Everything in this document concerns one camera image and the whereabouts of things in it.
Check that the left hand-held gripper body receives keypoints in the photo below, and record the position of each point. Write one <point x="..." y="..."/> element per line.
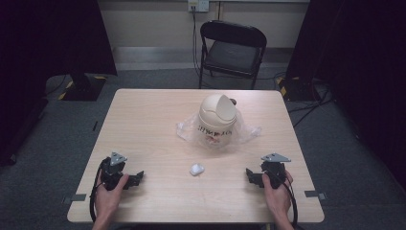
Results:
<point x="112" y="171"/>

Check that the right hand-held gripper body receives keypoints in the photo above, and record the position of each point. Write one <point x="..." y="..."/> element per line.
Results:
<point x="274" y="171"/>

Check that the person's left hand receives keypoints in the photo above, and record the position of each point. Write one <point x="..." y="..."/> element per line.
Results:
<point x="108" y="196"/>

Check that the person's right hand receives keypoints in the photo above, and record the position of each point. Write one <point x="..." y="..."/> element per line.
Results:
<point x="277" y="199"/>

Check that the clear plastic bag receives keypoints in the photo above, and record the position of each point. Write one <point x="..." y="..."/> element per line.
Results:
<point x="247" y="131"/>

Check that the grey tape strip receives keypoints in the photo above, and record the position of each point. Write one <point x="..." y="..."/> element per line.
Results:
<point x="75" y="198"/>
<point x="315" y="194"/>

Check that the white crumpled paper ball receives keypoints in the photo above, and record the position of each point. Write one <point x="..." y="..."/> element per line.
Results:
<point x="197" y="169"/>

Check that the beige swing-lid trash can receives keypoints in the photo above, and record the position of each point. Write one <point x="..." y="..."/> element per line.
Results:
<point x="217" y="119"/>

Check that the small brown object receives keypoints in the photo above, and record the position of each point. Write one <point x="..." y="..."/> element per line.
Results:
<point x="233" y="102"/>

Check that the black stand base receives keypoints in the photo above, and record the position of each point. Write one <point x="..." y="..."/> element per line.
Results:
<point x="83" y="87"/>
<point x="297" y="89"/>

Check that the black folding chair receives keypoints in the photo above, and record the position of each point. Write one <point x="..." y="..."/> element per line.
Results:
<point x="231" y="56"/>

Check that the dark curtain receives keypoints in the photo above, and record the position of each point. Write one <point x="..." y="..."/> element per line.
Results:
<point x="360" y="64"/>
<point x="48" y="48"/>

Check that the white wall socket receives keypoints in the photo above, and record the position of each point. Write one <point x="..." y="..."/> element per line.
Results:
<point x="198" y="5"/>

